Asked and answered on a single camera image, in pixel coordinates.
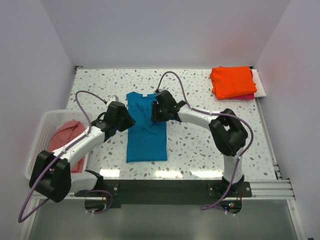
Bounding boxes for blue t shirt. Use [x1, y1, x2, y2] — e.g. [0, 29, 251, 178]
[126, 92, 168, 163]

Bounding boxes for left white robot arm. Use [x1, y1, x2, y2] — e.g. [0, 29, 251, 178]
[29, 101, 136, 203]

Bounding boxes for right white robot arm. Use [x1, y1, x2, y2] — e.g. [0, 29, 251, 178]
[151, 90, 248, 197]

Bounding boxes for pink t shirt in basket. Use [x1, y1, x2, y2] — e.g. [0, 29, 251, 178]
[47, 119, 87, 174]

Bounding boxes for white plastic laundry basket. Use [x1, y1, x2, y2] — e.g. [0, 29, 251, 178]
[24, 109, 89, 180]

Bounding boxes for folded orange t shirt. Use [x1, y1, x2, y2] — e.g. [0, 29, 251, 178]
[210, 66, 257, 100]

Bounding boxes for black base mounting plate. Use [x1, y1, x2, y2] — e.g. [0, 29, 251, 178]
[74, 178, 253, 210]

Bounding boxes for folded magenta t shirt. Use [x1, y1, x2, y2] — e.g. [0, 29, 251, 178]
[237, 69, 256, 101]

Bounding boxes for folded white t shirt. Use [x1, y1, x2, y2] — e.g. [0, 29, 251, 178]
[251, 69, 266, 98]

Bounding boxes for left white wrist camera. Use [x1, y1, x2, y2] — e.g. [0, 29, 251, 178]
[106, 95, 119, 105]

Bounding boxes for aluminium frame rails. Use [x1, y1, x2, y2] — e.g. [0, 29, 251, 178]
[38, 180, 294, 203]

